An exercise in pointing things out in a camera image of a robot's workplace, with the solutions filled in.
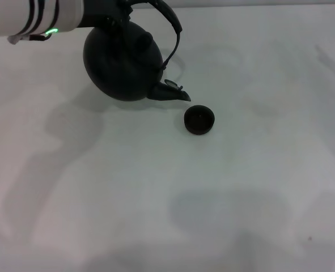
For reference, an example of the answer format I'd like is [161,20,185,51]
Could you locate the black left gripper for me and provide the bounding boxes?
[77,0,134,29]

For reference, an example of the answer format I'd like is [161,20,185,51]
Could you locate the black round teapot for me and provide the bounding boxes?
[83,0,192,102]

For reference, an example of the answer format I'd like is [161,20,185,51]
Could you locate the small dark teacup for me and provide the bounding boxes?
[184,104,215,135]

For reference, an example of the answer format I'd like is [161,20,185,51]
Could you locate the dark purple wrist cable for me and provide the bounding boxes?
[7,32,48,45]

